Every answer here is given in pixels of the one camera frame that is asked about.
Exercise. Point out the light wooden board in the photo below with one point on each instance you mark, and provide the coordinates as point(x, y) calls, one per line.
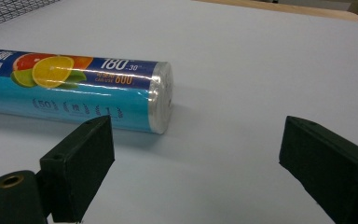
point(292, 8)

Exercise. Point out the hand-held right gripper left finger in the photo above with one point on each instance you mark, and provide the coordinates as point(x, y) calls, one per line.
point(74, 168)

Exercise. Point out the blue plastic wrap roll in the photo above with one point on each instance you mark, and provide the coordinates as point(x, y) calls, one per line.
point(74, 93)

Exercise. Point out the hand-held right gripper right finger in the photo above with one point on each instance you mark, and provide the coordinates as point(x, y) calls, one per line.
point(329, 165)

